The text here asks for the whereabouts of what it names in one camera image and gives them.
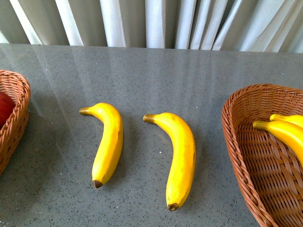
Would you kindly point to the brown wicker basket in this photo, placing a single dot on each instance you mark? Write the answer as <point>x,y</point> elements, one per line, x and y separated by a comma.
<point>18,88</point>
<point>269,175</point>

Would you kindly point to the white pleated curtain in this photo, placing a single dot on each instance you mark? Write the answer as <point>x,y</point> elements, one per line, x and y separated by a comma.
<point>235,25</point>

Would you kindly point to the left brown wicker basket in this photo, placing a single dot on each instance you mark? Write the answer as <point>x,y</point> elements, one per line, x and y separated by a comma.
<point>18,88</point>

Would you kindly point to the red yellow apple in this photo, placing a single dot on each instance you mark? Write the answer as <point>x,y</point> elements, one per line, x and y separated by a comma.
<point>6,108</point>

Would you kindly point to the right brown wicker basket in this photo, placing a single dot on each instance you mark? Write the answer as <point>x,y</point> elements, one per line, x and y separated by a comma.
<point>269,175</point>

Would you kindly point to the banana in basket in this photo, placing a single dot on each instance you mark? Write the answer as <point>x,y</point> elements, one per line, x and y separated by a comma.
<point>288,133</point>
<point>295,119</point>

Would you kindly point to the front banana in basket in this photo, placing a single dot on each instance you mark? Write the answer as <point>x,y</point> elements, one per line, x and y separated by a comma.
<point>288,133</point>

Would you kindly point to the yellow banana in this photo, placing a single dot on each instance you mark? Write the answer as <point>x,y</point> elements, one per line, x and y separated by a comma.
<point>183,164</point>
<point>110,148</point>

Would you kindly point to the rear banana in basket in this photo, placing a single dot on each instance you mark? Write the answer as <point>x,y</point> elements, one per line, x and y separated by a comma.
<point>295,119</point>

